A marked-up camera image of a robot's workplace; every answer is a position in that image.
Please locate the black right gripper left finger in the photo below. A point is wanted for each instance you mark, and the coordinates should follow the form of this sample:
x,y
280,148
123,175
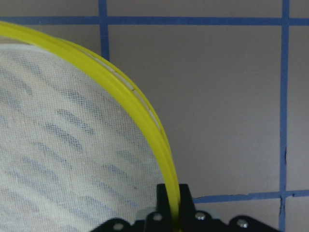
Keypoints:
x,y
160,220

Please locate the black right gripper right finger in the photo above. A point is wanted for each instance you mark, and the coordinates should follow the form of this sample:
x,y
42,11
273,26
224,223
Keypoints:
x,y
191,219

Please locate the yellow steamer basket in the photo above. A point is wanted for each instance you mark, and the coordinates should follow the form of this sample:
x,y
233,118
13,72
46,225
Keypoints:
x,y
79,142

